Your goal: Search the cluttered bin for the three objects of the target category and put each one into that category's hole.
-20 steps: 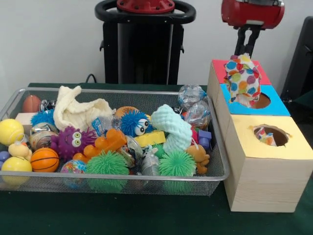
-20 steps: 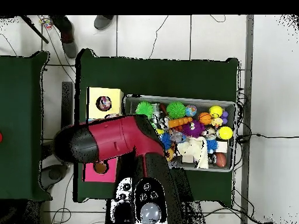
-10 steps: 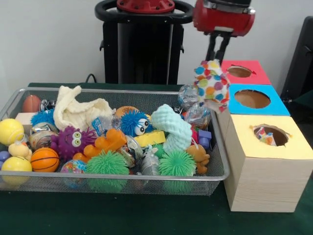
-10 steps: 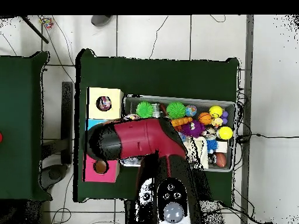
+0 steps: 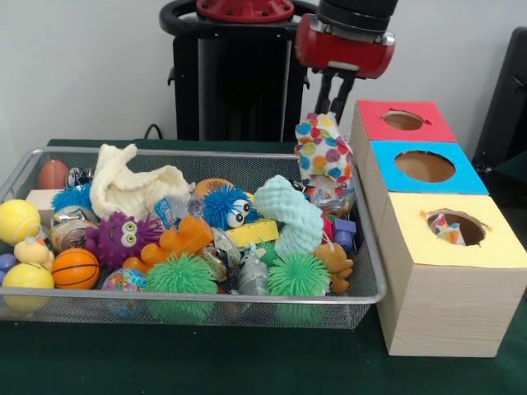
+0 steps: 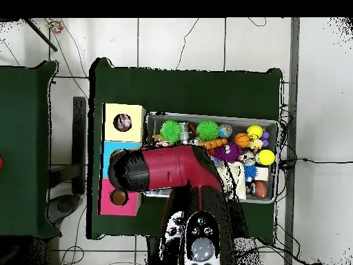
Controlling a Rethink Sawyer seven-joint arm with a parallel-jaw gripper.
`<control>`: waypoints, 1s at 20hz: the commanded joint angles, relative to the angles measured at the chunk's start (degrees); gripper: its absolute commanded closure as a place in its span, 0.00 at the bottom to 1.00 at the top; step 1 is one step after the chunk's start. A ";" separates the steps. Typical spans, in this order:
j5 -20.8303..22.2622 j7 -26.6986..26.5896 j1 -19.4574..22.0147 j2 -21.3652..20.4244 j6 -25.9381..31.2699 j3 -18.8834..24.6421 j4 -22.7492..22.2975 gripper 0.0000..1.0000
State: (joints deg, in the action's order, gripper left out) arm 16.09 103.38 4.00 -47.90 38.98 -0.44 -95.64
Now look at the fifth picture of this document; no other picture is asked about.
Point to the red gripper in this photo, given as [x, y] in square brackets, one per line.
[342, 51]

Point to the small dotted cloth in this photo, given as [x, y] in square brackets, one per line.
[325, 156]

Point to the white cloth with big dots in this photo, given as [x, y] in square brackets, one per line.
[449, 229]

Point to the wooden box with three holes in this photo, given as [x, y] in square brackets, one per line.
[445, 304]

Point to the mint green foam cloth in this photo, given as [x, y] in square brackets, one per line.
[292, 218]

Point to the blue spiky ball with eyes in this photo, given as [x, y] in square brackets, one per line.
[222, 206]

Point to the black monitor panel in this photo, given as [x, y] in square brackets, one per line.
[506, 107]

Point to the green spiky ball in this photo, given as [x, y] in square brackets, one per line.
[181, 276]
[298, 276]

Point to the orange plastic toy block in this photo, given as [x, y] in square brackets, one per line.
[177, 239]

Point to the cream knitted cloth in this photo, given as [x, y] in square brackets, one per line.
[132, 185]

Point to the purple furry monster toy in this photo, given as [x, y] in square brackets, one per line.
[119, 239]

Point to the dark green table cloth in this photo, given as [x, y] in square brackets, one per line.
[247, 362]

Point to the orange toy basketball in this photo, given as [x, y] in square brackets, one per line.
[76, 267]

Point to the yellow ball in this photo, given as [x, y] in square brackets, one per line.
[29, 276]
[18, 220]

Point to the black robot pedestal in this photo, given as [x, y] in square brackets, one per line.
[239, 82]

